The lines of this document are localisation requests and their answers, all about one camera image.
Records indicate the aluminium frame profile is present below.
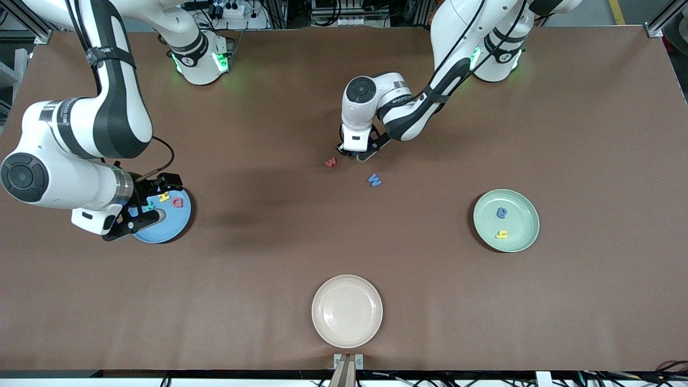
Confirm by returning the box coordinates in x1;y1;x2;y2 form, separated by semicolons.
645;0;688;38
0;0;54;45

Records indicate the black equipment rack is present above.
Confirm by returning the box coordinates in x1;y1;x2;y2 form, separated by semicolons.
309;0;393;27

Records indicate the blue plate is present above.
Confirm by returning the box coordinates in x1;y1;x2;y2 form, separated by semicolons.
132;187;192;244

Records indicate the grey side fixture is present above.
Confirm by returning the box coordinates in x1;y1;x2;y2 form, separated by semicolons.
0;48;27;125

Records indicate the metal table edge bracket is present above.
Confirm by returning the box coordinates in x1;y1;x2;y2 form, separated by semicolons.
334;353;364;371

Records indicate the white power strip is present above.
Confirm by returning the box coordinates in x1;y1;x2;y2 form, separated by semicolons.
212;2;248;19

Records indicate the beige plate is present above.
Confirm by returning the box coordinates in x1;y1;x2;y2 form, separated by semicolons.
311;275;383;349

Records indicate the green plate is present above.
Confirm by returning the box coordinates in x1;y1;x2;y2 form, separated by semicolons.
473;189;540;253

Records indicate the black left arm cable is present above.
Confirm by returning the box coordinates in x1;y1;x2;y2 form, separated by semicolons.
427;0;530;103

